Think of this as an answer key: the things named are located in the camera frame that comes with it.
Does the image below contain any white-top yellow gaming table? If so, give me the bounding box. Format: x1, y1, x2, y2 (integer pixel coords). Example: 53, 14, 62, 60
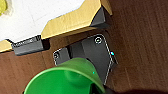
0, 0, 114, 56

